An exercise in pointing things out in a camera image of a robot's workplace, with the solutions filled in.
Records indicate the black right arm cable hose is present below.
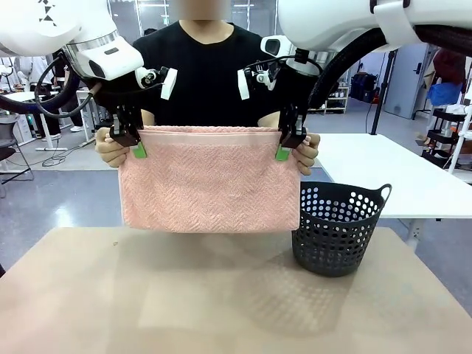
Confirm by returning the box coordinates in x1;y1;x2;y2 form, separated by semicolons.
307;24;472;111

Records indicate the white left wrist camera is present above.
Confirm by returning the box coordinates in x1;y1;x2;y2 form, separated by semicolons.
134;66;178;101

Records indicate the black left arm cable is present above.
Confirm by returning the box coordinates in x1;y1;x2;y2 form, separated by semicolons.
0;50;103;119

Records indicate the pink terry towel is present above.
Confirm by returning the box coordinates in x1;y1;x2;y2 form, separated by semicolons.
117;125;300;235

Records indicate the person's torso in black t-shirt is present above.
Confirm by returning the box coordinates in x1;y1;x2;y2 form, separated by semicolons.
131;20;285;128

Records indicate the black office chair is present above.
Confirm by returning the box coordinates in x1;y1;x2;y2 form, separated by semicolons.
0;117;34;198

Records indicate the white desk with robot bases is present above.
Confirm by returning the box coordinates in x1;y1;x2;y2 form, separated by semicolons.
0;90;69;152

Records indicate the white shoe rack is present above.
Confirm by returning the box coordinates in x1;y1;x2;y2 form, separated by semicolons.
308;85;350;114

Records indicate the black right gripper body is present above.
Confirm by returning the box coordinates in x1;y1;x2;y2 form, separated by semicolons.
277;68;319;111

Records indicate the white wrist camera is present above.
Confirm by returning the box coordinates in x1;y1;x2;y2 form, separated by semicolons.
237;60;282;101
134;66;178;101

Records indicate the dark grey perforated plastic basket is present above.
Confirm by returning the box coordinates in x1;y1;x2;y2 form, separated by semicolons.
291;181;392;278

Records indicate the person's left hand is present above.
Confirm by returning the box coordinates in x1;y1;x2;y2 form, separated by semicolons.
293;133;321;176

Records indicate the blue bag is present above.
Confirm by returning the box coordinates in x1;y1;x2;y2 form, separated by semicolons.
427;82;464;106

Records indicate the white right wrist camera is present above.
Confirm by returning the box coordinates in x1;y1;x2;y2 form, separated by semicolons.
237;60;282;101

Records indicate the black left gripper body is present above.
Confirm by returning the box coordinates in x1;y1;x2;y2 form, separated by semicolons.
86;78;145;112

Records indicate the bystander in black jacket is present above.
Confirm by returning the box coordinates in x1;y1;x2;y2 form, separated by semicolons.
68;88;89;133

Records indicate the bystander in grey hoodie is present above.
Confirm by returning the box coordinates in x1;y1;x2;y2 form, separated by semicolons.
21;55;63;142

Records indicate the large white table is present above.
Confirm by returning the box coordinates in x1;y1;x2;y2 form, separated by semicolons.
305;132;472;249

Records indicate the grey door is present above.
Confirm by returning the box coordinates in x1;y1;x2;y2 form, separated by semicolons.
383;48;433;119

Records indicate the dark red hanging coat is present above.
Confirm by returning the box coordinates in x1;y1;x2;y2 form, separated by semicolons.
433;48;468;85

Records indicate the person's left forearm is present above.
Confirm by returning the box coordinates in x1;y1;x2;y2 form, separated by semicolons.
257;113;282;129

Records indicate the black suitcase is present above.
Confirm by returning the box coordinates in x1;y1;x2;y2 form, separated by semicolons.
349;72;379;103

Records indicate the person's right hand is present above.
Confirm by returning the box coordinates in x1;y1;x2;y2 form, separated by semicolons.
94;127;128;169

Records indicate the black utility cart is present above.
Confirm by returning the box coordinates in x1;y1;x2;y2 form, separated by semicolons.
421;106;472;164

